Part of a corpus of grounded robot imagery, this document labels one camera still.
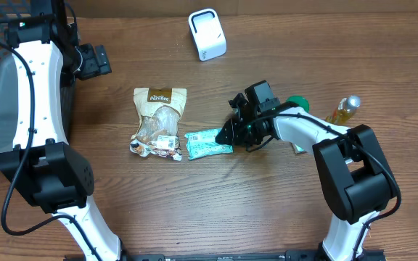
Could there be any beige Pantree snack pouch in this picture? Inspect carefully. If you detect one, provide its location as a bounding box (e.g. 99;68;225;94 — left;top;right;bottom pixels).
129;88;187;161

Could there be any yellow Vim liquid bottle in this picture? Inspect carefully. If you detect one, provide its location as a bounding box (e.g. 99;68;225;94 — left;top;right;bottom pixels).
326;95;361;125

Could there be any Kleenex tissue pack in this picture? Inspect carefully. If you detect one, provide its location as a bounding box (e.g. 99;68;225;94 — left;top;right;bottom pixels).
292;144;306;154

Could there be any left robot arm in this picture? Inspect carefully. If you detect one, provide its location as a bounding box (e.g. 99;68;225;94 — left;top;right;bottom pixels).
0;1;126;260

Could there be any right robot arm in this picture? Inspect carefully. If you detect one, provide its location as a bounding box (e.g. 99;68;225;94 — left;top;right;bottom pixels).
216;80;401;260

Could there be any teal snack packet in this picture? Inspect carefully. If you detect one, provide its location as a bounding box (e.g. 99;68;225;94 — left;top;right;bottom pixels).
184;128;233;160

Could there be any white barcode scanner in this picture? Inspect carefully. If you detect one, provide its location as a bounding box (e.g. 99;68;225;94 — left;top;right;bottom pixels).
188;8;227;62

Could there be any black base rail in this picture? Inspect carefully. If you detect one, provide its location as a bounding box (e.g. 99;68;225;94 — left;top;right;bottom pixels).
62;248;388;261

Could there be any green lid white jar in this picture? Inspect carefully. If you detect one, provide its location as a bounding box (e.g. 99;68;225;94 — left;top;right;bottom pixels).
287;95;310;112

